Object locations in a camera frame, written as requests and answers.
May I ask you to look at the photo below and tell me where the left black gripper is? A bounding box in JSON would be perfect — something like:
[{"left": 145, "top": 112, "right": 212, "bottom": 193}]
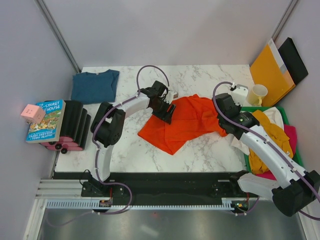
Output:
[{"left": 150, "top": 98, "right": 176, "bottom": 126}]

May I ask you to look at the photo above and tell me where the folded blue t-shirt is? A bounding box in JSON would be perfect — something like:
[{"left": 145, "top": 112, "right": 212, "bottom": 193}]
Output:
[{"left": 70, "top": 69, "right": 120, "bottom": 105}]

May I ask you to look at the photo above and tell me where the magenta t-shirt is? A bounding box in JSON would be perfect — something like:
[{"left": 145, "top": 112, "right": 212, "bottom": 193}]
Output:
[{"left": 255, "top": 124, "right": 298, "bottom": 180}]

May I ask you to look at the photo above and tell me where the yellow mug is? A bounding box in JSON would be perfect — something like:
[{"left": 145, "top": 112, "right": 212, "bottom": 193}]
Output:
[{"left": 246, "top": 84, "right": 268, "bottom": 106}]

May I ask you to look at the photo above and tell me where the black pink roller organizer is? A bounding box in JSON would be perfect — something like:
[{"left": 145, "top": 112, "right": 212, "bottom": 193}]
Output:
[{"left": 41, "top": 100, "right": 91, "bottom": 154}]

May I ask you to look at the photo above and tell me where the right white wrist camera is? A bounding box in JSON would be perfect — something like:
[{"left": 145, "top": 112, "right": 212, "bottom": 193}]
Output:
[{"left": 229, "top": 82, "right": 249, "bottom": 107}]

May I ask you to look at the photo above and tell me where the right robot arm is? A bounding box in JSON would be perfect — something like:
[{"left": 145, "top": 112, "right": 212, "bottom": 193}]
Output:
[{"left": 212, "top": 93, "right": 320, "bottom": 217}]

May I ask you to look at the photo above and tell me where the mustard yellow t-shirt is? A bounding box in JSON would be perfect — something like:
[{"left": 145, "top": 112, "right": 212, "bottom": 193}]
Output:
[{"left": 248, "top": 110, "right": 294, "bottom": 175}]

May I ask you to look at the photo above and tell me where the black flat box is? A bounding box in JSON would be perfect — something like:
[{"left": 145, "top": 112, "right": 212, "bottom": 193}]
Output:
[{"left": 278, "top": 37, "right": 309, "bottom": 85}]

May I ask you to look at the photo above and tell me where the white t-shirt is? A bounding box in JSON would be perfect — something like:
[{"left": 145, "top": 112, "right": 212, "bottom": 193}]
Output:
[{"left": 230, "top": 107, "right": 284, "bottom": 156}]

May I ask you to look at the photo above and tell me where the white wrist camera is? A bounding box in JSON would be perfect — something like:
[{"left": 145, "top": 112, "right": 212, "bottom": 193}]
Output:
[
  {"left": 164, "top": 91, "right": 179, "bottom": 104},
  {"left": 229, "top": 82, "right": 249, "bottom": 107}
]

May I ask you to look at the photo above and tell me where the pink cube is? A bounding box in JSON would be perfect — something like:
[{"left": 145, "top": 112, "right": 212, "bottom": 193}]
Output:
[{"left": 20, "top": 104, "right": 46, "bottom": 124}]

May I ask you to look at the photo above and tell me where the orange t-shirt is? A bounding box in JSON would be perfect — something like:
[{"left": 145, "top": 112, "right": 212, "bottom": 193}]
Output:
[{"left": 138, "top": 94, "right": 227, "bottom": 155}]

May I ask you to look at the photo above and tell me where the white slotted cable duct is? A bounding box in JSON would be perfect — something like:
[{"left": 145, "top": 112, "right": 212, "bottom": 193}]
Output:
[{"left": 45, "top": 197, "right": 234, "bottom": 211}]

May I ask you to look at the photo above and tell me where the blue treehouse book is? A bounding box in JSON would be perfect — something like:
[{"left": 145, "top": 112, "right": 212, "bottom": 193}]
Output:
[{"left": 26, "top": 99, "right": 66, "bottom": 144}]

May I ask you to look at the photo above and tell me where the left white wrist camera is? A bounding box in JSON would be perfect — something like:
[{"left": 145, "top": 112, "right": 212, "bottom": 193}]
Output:
[{"left": 164, "top": 91, "right": 179, "bottom": 104}]

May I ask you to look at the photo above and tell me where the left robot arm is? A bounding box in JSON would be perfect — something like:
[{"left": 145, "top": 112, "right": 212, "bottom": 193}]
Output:
[{"left": 90, "top": 81, "right": 178, "bottom": 197}]

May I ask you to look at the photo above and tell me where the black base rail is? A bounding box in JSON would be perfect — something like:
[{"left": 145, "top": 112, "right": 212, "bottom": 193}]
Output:
[{"left": 53, "top": 171, "right": 255, "bottom": 206}]

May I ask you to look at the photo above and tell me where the orange folder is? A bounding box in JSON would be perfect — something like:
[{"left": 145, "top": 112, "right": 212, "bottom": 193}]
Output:
[{"left": 250, "top": 39, "right": 296, "bottom": 107}]

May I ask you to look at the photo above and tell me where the green plastic tray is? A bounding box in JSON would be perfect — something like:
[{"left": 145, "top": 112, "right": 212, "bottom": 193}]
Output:
[{"left": 242, "top": 106, "right": 303, "bottom": 173}]

